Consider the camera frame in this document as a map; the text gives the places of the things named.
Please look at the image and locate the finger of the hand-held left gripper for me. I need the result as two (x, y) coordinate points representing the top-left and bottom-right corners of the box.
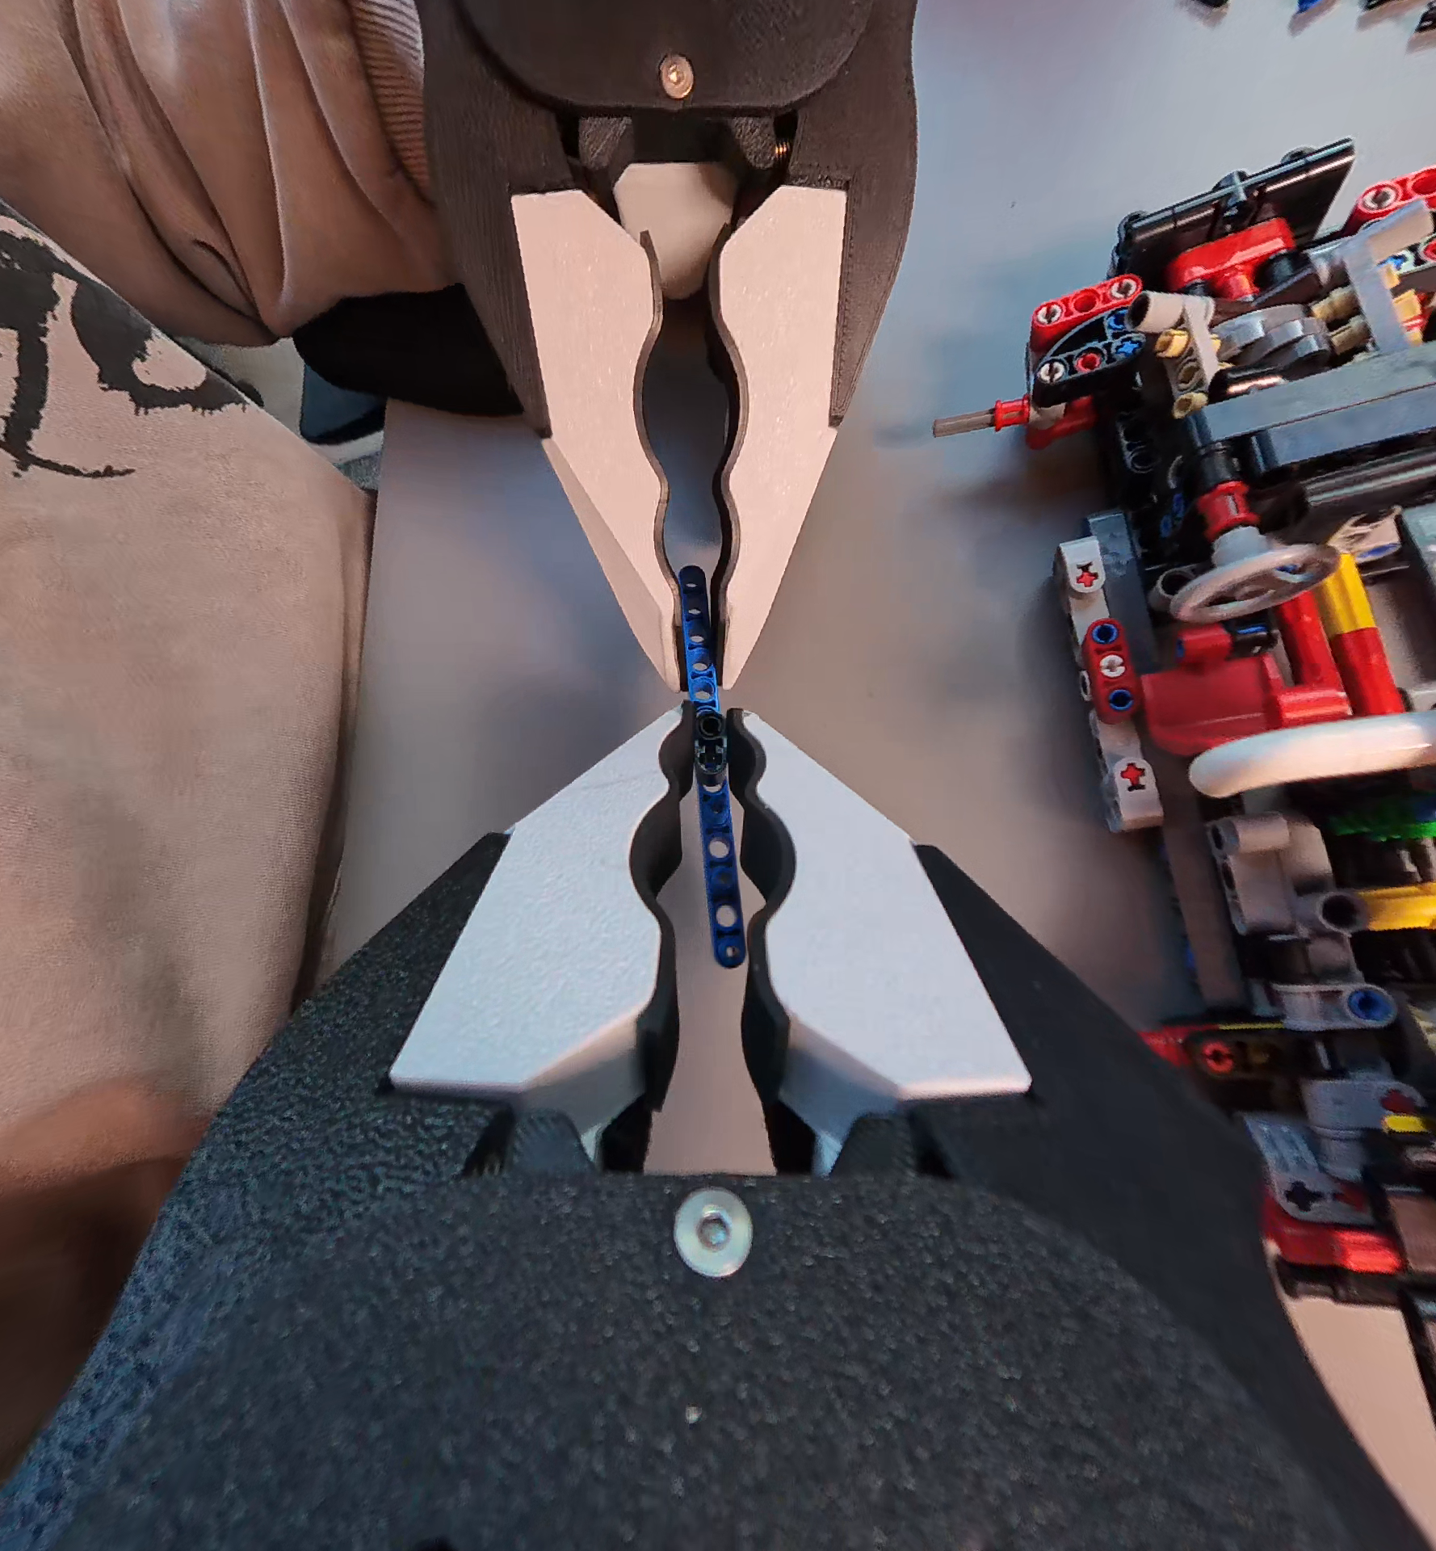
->
(508, 186), (685, 692)
(707, 184), (854, 691)

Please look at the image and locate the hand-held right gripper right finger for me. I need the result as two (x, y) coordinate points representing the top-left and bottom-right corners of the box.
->
(730, 711), (1034, 1176)

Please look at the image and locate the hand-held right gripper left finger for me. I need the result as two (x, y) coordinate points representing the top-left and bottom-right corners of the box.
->
(389, 709), (703, 1174)

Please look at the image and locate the long blue lego beam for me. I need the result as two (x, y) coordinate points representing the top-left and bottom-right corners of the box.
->
(675, 565), (750, 972)

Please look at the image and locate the person's left forearm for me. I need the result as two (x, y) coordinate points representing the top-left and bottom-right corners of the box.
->
(0, 0), (468, 350)

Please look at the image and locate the partly built lego car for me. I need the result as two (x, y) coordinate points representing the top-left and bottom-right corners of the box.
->
(932, 136), (1436, 1490)

